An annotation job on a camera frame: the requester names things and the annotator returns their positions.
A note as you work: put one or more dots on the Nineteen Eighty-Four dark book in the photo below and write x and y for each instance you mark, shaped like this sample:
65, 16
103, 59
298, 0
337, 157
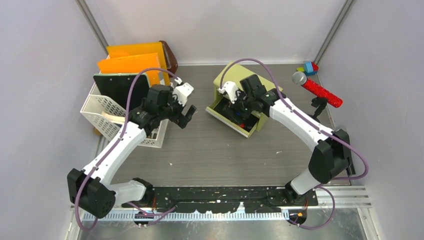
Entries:
119, 120

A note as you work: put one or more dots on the thin orange folder in rack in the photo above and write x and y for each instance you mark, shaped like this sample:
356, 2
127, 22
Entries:
126, 50

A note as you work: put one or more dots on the green metal drawer cabinet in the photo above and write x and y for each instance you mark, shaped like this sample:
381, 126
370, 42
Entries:
232, 76

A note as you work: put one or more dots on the colourful toy blocks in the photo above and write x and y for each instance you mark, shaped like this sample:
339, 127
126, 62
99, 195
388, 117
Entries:
309, 68

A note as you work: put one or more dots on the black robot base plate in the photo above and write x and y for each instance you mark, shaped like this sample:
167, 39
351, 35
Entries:
223, 199

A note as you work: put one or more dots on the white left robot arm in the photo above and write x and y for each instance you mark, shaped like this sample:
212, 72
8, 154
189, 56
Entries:
91, 188

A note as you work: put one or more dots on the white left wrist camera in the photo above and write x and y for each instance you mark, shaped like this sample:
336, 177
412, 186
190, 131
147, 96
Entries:
182, 91

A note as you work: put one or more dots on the brown wooden object behind rack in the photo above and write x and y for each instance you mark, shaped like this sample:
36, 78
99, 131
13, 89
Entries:
170, 59

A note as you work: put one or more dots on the black handheld microphone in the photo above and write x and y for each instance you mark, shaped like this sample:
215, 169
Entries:
350, 168

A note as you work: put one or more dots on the black microphone stand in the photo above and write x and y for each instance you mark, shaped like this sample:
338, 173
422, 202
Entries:
319, 103

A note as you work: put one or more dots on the black clipboard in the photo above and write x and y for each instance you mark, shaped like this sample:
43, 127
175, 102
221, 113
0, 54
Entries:
117, 86

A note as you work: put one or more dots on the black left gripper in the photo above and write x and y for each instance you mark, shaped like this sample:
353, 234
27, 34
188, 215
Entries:
180, 116

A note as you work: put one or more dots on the thick orange binder folder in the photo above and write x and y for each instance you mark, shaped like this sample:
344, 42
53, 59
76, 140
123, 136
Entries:
133, 65

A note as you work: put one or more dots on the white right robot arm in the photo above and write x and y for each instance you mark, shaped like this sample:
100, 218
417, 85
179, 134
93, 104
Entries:
329, 156

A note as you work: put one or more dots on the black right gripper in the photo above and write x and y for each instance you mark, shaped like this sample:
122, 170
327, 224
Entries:
231, 112

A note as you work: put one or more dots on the red glitter microphone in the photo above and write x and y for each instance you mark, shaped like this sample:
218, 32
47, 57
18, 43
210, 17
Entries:
299, 78

